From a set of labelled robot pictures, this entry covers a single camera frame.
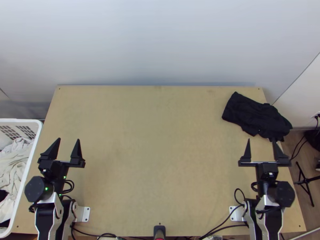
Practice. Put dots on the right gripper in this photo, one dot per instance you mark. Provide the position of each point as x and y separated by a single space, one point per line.
266 167

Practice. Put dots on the black tripod stand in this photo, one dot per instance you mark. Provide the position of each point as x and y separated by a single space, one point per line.
303 179

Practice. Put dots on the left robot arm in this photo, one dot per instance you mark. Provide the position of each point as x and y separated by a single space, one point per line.
37 190

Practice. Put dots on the white wall socket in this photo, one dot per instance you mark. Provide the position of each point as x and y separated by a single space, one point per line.
315 116

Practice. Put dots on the white laundry basket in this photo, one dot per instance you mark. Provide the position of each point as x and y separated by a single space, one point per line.
37 140

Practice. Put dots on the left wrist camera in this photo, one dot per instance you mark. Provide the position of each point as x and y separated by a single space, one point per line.
45 172

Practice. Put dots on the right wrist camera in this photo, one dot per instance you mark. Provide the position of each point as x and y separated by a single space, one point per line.
268 175

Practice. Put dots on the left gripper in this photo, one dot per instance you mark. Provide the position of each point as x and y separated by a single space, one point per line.
58 166

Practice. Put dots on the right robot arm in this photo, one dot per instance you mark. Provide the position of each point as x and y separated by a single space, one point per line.
285 193

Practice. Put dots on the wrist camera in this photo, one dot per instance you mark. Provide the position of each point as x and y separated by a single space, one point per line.
45 172
268 175

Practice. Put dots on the heap of clothes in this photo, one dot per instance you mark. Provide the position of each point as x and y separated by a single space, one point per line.
13 162

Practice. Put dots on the black bag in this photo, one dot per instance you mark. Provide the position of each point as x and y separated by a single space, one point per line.
312 140

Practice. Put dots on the black t-shirt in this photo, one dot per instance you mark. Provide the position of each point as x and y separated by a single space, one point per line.
250 112

